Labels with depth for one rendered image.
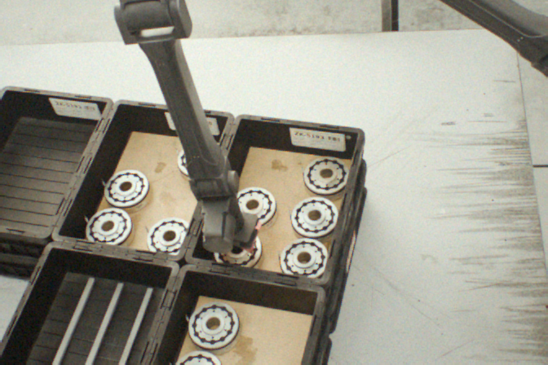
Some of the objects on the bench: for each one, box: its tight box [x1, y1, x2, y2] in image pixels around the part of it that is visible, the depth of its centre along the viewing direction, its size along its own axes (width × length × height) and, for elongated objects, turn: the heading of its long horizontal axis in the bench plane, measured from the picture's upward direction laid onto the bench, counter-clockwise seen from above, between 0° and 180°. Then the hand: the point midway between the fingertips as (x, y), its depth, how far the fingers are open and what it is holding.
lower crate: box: [325, 164, 368, 334], centre depth 194 cm, size 40×30×12 cm
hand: (237, 245), depth 181 cm, fingers open, 6 cm apart
